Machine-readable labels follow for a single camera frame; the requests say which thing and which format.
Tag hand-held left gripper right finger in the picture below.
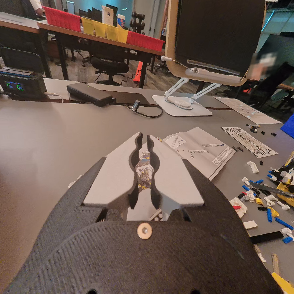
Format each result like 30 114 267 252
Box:
147 134 205 216

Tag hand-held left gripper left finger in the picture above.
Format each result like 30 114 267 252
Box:
83 132 143 210

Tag lego instruction booklet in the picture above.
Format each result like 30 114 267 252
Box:
68 127 236 222

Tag white lego panel assembly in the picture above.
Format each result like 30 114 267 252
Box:
230 198 248 219

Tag pile of loose lego pieces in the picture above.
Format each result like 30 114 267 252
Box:
238 177 294 244

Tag black lego beam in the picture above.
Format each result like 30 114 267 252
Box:
249 231 285 244

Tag yellow lego panel piece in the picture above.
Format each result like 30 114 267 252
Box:
271 272 294 294

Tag zebra sticker sheet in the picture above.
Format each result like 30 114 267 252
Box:
221 126 278 159

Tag white paper sheet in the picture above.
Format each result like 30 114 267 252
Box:
214 96 282 124

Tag black office chair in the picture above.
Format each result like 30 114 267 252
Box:
91 41 129 86

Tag blue plastic bin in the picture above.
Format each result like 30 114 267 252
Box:
281 114 294 139

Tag black battery charger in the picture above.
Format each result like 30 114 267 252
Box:
0 69 47 99

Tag brown office desk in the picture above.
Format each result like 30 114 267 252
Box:
0 11 166 89

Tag white tablet stand with screen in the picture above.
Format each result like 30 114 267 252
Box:
165 0 267 86

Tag black dumbbell stand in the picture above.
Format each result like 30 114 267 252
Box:
130 11 145 32

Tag row of red yellow bins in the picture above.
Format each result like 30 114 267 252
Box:
42 6 165 51

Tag black cable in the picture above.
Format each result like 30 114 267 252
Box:
124 100 163 119

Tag white cable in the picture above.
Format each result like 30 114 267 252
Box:
45 92 64 103

